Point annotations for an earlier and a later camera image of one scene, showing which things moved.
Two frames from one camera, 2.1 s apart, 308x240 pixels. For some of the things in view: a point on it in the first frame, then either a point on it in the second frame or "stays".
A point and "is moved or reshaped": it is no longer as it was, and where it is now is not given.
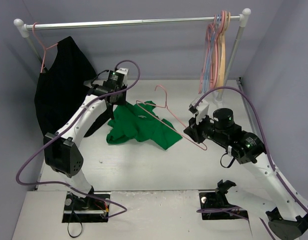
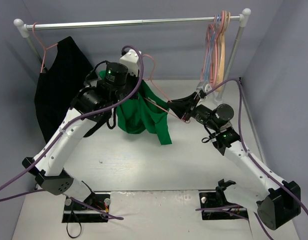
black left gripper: (116, 99) -> (130, 92)
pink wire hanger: (182, 123) -> (154, 84)
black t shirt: (63, 88) stays
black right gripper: (193, 129) -> (189, 110)
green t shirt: (139, 123) is moved or reshaped
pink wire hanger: (45, 48) stays
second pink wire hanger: (213, 30) stays
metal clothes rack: (227, 74) stays
